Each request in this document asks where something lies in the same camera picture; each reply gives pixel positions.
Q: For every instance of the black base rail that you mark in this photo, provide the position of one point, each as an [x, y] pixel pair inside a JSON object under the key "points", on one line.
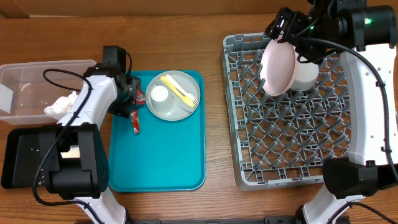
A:
{"points": [[284, 219]]}

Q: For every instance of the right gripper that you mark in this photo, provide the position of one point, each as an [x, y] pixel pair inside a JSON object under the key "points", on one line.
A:
{"points": [[293, 18]]}

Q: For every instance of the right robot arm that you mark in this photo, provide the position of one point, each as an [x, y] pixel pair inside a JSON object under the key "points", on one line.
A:
{"points": [[365, 37]]}

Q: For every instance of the red sauce sachet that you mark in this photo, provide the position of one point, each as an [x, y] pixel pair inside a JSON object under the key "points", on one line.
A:
{"points": [[135, 121]]}

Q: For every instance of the red snack wrapper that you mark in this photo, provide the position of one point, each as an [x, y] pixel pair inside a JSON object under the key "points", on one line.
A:
{"points": [[140, 97]]}

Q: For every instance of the grey dishwasher rack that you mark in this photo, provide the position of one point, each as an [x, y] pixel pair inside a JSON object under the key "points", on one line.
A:
{"points": [[281, 141]]}

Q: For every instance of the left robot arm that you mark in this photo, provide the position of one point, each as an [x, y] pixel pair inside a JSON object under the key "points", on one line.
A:
{"points": [[74, 167]]}

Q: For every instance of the grey bowl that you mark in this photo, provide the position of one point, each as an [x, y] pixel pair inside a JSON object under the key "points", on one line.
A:
{"points": [[305, 76]]}

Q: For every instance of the pink round plate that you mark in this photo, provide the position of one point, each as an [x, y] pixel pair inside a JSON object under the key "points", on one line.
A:
{"points": [[278, 65]]}

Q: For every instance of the white napkin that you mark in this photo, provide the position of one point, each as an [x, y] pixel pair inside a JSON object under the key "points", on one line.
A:
{"points": [[62, 106]]}

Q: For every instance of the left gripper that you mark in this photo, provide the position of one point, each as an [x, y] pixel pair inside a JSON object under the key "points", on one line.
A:
{"points": [[122, 107]]}

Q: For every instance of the white paper cup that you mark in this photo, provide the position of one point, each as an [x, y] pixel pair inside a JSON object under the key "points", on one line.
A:
{"points": [[161, 100]]}

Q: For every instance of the black rectangular tray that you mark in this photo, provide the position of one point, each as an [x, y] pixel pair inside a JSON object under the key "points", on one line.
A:
{"points": [[25, 150]]}

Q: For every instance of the teal plastic tray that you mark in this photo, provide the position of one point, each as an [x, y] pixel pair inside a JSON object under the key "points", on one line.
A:
{"points": [[164, 156]]}

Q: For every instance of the clear plastic bin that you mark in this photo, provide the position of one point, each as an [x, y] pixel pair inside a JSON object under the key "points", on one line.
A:
{"points": [[25, 93]]}

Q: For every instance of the grey round plate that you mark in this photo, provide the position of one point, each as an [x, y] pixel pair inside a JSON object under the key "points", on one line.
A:
{"points": [[186, 81]]}

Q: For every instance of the white plastic fork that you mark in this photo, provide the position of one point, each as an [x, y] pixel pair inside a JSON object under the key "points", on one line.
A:
{"points": [[182, 90]]}

